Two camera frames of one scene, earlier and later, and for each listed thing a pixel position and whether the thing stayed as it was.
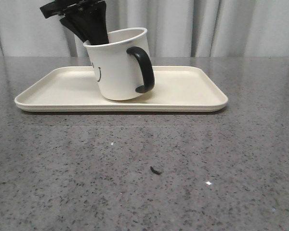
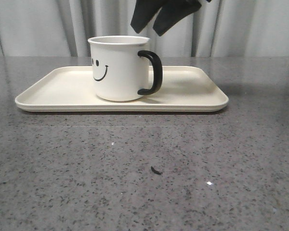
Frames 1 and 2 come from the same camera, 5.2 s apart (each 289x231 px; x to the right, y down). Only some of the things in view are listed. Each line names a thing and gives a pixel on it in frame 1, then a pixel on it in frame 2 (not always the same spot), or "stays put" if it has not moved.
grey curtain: x=176 y=28 stays put
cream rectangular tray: x=75 y=89 stays put
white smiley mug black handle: x=124 y=67 → x=158 y=79
